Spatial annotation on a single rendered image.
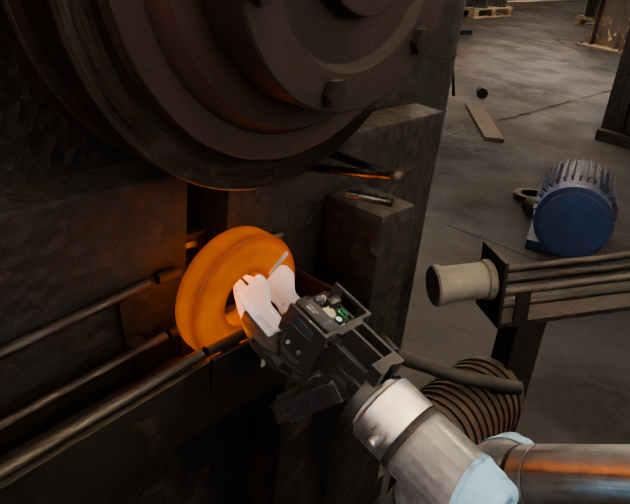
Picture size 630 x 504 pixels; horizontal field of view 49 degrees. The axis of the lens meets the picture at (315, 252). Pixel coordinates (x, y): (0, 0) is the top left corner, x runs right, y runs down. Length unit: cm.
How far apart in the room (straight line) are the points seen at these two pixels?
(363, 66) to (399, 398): 30
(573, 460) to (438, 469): 14
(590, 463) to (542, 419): 125
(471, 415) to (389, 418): 38
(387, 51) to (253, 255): 26
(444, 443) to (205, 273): 29
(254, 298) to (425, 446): 23
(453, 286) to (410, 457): 40
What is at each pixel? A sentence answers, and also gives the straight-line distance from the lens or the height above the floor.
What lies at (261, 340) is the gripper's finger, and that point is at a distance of 72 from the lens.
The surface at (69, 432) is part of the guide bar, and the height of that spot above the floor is 70.
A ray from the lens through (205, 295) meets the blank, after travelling 73.
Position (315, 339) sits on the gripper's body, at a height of 76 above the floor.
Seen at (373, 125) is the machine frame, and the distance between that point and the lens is 99.
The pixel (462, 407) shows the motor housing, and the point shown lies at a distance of 102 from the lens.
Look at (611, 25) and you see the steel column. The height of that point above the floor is 28.
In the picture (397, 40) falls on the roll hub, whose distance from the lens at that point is 66.
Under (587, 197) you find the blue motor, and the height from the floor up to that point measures 31.
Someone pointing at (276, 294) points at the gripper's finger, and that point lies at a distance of 76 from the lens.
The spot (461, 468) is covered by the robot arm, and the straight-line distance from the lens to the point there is 65.
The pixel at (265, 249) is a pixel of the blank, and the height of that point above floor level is 79.
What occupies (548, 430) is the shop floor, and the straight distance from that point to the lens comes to 194.
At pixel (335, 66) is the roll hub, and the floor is 102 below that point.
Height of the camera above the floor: 113
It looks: 26 degrees down
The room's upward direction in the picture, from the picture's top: 6 degrees clockwise
